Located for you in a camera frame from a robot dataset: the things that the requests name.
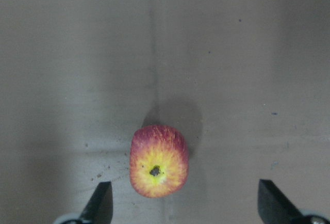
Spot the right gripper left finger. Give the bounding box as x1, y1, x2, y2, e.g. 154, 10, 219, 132
53, 181, 113, 224

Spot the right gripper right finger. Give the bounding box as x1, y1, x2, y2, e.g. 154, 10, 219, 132
257, 179, 329, 224

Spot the yellow-red apple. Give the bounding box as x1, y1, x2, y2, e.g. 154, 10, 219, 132
129, 125, 189, 198

